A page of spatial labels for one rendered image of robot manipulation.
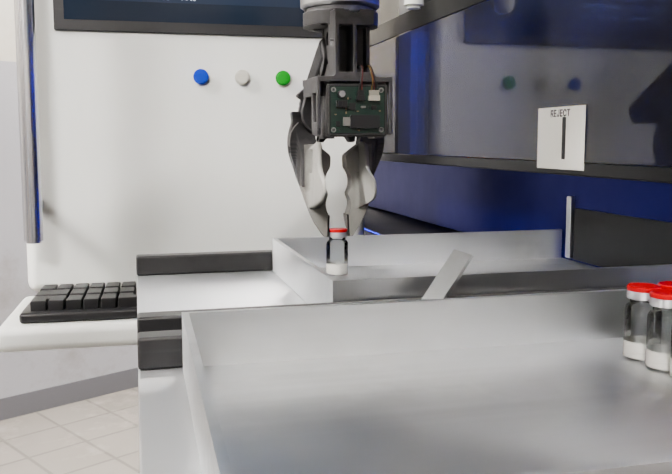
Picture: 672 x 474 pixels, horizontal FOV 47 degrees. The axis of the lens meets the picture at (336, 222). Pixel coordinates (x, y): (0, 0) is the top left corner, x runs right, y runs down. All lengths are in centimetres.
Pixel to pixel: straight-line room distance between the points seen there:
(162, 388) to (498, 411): 18
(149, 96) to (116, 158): 10
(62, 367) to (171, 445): 286
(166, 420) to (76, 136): 80
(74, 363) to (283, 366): 279
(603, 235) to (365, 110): 31
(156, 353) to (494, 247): 51
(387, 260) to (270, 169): 37
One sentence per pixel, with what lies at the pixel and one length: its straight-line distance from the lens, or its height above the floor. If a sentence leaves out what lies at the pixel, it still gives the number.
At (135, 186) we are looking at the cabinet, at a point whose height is 95.
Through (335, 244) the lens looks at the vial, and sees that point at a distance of 76.
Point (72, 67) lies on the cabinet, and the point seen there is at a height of 112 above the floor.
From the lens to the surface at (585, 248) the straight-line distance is 90.
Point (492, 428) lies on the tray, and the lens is 39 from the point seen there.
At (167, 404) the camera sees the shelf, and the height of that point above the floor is 88.
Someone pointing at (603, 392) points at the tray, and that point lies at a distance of 45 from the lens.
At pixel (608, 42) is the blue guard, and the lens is 73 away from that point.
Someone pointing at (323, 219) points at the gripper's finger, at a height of 94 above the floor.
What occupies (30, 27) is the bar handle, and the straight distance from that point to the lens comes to 112.
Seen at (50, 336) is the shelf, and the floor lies 79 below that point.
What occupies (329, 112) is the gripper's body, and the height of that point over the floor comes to 104.
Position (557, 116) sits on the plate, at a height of 104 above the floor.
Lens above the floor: 102
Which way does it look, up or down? 6 degrees down
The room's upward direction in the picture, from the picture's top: straight up
